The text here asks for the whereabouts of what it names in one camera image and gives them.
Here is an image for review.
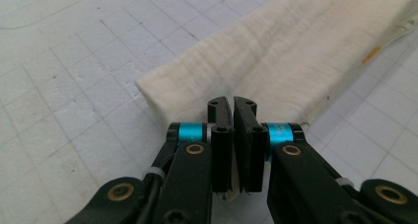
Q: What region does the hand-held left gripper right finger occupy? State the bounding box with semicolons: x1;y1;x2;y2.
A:
233;96;269;194

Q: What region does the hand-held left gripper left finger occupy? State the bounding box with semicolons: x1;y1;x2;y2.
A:
206;96;235;192

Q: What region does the white towel with egg print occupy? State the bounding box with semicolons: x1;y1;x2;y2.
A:
135;0;418;202

